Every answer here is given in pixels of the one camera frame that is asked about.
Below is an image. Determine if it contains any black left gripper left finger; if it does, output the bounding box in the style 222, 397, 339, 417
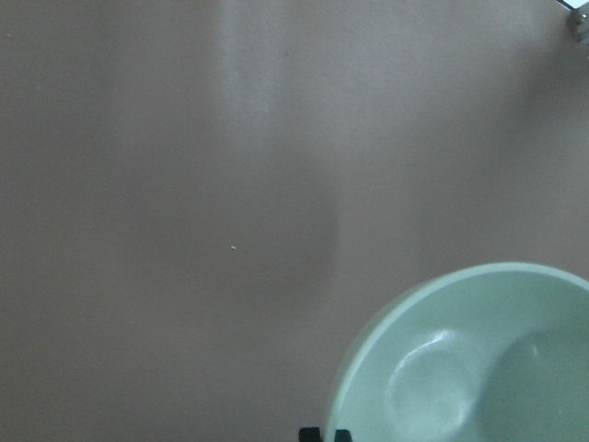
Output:
298, 427, 321, 442

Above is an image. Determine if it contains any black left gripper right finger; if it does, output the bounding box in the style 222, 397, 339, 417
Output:
334, 429, 351, 442

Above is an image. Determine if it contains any green bowl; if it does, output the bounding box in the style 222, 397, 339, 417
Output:
323, 262, 588, 441

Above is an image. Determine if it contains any aluminium frame post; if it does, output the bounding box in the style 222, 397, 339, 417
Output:
556, 0, 589, 46

